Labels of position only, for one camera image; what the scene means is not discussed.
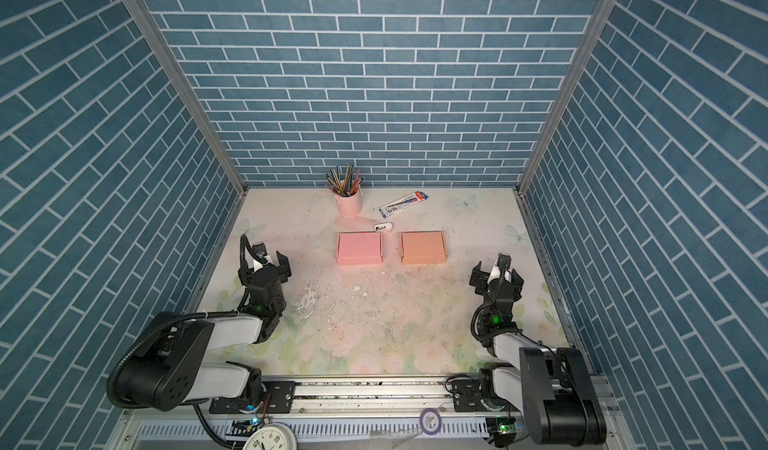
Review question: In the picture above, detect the peach paper box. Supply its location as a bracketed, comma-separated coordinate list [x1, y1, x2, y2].
[400, 231, 447, 265]

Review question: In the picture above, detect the pink paper box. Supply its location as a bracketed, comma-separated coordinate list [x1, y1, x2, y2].
[336, 232, 383, 266]

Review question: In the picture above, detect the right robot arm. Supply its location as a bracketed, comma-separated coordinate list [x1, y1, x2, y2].
[469, 253, 608, 447]

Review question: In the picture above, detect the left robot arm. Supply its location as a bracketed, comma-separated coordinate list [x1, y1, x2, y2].
[106, 244, 291, 413]

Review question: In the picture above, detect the blue white pen box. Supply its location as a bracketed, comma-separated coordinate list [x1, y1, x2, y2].
[378, 191, 428, 219]

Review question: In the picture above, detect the pink pencil bucket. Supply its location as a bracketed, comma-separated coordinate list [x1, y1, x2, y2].
[333, 189, 362, 218]

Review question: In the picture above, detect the coloured pencils bundle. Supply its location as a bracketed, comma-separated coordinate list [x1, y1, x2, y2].
[325, 165, 364, 198]

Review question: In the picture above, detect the white round clock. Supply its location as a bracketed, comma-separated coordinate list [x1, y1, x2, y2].
[243, 423, 298, 450]

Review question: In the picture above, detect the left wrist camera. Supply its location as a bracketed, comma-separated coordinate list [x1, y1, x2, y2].
[251, 242, 272, 271]

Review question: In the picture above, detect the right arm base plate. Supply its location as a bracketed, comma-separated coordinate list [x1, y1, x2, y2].
[443, 375, 522, 413]

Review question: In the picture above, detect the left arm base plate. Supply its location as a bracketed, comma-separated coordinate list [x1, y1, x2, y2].
[209, 381, 296, 415]

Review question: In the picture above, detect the metal base rail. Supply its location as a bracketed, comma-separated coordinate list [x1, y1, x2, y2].
[103, 374, 637, 450]

